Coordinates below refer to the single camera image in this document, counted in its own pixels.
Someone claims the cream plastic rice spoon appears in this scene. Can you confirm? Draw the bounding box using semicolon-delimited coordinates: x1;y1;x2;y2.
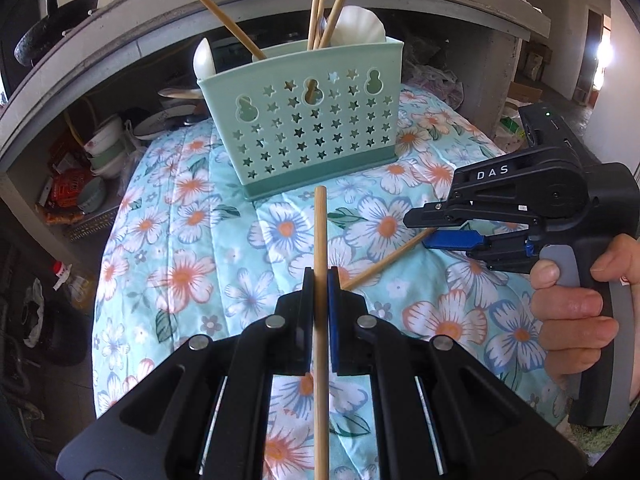
192;38;216;80

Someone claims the person's right hand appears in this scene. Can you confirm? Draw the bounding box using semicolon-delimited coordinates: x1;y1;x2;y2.
529;234;639;387

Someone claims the floral quilted table cloth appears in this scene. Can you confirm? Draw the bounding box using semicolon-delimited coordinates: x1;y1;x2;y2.
92;83;574;480

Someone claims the mint green utensil caddy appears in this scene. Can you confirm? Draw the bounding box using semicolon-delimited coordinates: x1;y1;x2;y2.
198;38;404;200

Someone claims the cooking oil bottle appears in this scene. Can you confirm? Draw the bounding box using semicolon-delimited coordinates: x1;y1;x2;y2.
52;260;96;315

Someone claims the white shell-shaped spoon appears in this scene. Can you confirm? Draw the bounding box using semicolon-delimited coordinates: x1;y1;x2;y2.
330;6;386;47

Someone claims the bamboo chopstick in caddy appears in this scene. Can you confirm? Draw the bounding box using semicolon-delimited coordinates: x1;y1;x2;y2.
307;0;319;50
318;0;346;49
312;0;324;50
200;0;267;61

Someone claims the red plastic basket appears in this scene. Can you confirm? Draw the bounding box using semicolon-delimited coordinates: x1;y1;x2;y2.
50;168;93;208

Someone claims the stack of ceramic bowls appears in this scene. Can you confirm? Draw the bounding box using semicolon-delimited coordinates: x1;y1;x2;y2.
84;115;127;180

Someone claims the white plate on shelf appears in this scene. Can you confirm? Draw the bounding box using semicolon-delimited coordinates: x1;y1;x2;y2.
132;104;196;141

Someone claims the black wok on counter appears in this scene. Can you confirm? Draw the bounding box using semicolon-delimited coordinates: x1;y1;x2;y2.
14;0;99;67

